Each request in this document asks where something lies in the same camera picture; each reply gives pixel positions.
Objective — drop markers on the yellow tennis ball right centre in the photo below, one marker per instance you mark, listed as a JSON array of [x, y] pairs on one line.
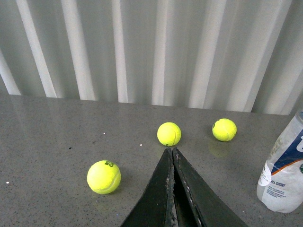
[[224, 129]]

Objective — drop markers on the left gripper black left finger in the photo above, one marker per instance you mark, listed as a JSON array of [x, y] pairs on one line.
[[155, 207]]

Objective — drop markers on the white pleated curtain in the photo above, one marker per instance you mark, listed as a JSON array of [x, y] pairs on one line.
[[234, 55]]

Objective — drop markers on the yellow tennis ball near left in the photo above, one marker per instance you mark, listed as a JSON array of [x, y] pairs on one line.
[[104, 177]]

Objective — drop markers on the clear Wilson tennis ball can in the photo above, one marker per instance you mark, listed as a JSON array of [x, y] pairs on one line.
[[280, 185]]

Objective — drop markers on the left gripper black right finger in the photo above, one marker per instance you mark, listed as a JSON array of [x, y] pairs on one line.
[[196, 203]]

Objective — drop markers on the yellow tennis ball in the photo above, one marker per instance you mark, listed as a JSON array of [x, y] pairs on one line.
[[224, 129], [169, 134], [104, 177]]

